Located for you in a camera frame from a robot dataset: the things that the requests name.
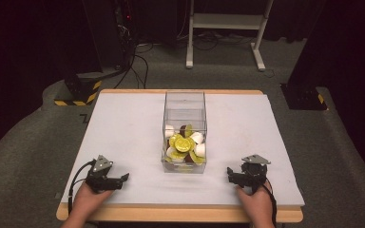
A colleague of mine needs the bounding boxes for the pile of coffee capsules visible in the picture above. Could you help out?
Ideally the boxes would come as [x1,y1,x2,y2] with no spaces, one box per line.
[163,123,207,165]

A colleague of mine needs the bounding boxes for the black stand base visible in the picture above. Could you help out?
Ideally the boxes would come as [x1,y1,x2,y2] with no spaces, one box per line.
[279,83,328,111]

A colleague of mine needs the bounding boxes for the person's left hand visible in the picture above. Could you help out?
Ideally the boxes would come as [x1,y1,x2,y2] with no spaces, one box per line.
[71,181,115,220]

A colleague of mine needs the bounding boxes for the black floor cables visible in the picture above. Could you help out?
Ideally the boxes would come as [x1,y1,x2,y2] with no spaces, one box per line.
[113,41,160,90]

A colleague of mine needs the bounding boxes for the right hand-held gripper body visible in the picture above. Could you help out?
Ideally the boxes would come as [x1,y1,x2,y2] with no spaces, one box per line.
[237,154,272,195]

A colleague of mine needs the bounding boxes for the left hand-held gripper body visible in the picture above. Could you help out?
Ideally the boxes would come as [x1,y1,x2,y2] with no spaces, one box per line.
[85,154,124,195]

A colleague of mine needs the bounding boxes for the clear plastic box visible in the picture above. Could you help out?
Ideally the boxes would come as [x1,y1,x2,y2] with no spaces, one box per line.
[161,90,208,175]

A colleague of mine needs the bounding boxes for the black stand with striped base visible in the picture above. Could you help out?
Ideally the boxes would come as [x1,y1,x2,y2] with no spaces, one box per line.
[53,70,104,107]

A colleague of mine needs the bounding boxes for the left hand-held gripper cable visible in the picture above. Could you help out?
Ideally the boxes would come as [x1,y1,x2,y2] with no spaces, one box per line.
[67,159,97,217]

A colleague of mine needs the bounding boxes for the wooden table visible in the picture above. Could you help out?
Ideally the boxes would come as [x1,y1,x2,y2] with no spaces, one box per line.
[55,88,305,224]

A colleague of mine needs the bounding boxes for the white foam mat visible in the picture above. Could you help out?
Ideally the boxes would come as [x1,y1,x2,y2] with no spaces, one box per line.
[60,92,306,208]

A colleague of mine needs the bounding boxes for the hand-held gripper cable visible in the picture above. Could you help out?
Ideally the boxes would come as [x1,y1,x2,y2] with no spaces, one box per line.
[260,182,279,228]
[67,159,97,217]

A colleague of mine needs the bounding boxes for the white metal stand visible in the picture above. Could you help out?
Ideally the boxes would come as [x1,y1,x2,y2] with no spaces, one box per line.
[185,0,274,72]

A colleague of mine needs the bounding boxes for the right hand-held gripper cable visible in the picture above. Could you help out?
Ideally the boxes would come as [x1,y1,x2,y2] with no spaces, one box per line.
[260,182,279,228]

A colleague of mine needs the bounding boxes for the black equipment rack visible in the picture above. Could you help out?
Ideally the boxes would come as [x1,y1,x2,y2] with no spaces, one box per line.
[113,0,138,69]

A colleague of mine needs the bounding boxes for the person's right hand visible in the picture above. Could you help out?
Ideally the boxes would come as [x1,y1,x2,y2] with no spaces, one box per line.
[235,180,276,223]

